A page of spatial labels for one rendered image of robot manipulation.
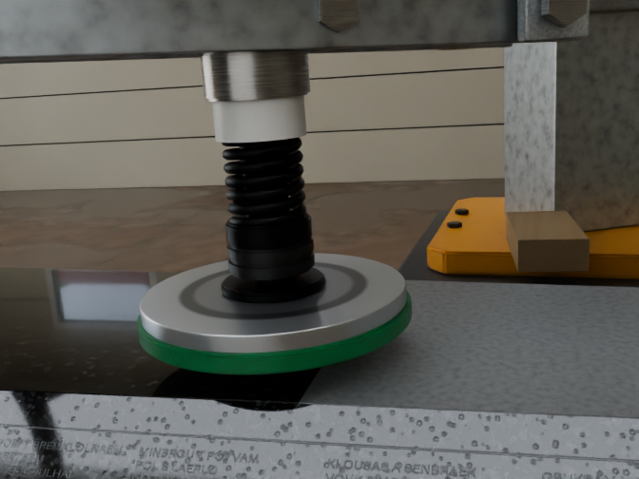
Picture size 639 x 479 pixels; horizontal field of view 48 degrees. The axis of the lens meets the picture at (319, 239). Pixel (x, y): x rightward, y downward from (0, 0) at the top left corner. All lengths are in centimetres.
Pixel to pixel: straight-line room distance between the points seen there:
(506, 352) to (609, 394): 10
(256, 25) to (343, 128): 637
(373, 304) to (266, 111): 16
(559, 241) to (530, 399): 59
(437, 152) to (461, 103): 50
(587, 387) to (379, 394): 14
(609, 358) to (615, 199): 80
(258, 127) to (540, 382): 27
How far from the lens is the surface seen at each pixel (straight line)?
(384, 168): 682
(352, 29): 50
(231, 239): 55
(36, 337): 72
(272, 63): 51
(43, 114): 813
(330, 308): 52
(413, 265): 128
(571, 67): 129
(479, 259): 121
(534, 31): 53
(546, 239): 108
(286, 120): 52
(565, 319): 66
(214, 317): 52
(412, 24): 52
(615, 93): 133
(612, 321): 66
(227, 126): 53
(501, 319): 65
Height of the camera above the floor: 109
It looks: 14 degrees down
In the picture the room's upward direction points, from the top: 4 degrees counter-clockwise
